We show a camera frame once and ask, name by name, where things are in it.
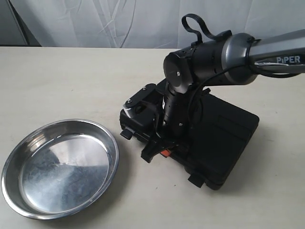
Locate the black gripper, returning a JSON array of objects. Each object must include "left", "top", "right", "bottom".
[{"left": 141, "top": 83, "right": 203, "bottom": 163}]

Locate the black plastic tool case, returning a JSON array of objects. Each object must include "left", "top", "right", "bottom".
[{"left": 119, "top": 81, "right": 259, "bottom": 190}]

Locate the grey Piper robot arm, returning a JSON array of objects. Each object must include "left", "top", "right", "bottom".
[{"left": 142, "top": 30, "right": 305, "bottom": 162}]

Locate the round steel tray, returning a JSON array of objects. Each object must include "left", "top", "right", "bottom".
[{"left": 0, "top": 119, "right": 120, "bottom": 220}]

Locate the white backdrop cloth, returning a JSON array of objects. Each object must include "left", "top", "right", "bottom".
[{"left": 0, "top": 0, "right": 305, "bottom": 49}]

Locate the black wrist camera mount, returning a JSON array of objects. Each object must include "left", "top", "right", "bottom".
[{"left": 123, "top": 83, "right": 162, "bottom": 118}]

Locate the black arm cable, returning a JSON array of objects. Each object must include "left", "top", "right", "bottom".
[{"left": 181, "top": 13, "right": 233, "bottom": 40}]

